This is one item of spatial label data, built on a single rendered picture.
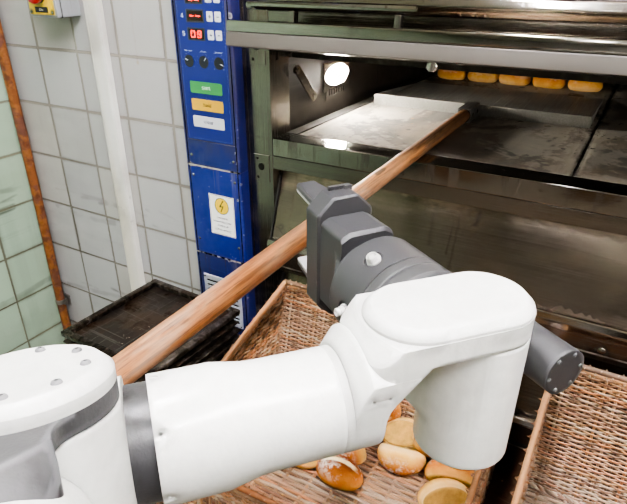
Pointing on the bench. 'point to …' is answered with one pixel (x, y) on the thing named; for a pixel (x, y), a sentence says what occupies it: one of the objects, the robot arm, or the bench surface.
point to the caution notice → (222, 215)
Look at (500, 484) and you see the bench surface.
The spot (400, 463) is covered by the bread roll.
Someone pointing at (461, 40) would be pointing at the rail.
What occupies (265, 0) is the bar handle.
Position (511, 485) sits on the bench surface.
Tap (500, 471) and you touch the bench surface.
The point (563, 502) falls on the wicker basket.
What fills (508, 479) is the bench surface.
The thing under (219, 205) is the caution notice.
